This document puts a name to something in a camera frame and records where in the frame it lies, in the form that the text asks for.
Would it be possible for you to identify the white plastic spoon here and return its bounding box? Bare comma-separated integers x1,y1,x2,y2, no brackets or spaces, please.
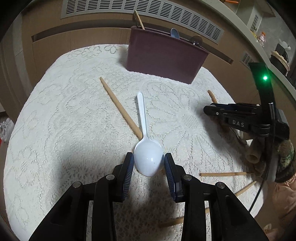
133,92,164,177

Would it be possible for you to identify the wooden spatula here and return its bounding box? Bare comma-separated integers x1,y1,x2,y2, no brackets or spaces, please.
132,10,145,30

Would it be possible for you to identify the grey kitchen countertop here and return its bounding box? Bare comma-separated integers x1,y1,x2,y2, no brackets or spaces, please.
199,0,296,103

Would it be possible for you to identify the wooden spoon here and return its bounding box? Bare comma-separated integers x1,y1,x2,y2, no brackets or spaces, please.
207,90,217,103

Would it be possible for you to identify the wooden chopstick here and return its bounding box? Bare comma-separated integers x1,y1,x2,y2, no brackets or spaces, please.
99,77,143,140
235,181,257,197
200,172,252,177
157,207,210,228

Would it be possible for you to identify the small grey ventilation grille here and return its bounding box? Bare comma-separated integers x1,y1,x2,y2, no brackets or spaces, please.
240,51,254,69

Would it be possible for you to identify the black pot with lid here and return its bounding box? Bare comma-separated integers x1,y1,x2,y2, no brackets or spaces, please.
270,51,290,76

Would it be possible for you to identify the black utensil caddy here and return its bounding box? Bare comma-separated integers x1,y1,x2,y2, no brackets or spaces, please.
275,39,291,62

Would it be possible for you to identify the seasoning bottle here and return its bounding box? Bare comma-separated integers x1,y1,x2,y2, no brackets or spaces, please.
257,32,266,47

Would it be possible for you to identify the white lace tablecloth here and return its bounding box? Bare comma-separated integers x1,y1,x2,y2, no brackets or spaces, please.
4,45,264,240

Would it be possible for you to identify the metal spoon in holder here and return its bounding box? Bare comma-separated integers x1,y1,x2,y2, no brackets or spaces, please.
189,35,203,47

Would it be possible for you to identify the blue plastic spoon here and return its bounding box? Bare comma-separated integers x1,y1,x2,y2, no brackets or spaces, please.
170,28,180,39

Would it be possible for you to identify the purple plastic utensil holder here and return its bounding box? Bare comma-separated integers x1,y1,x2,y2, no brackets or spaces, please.
126,26,209,84

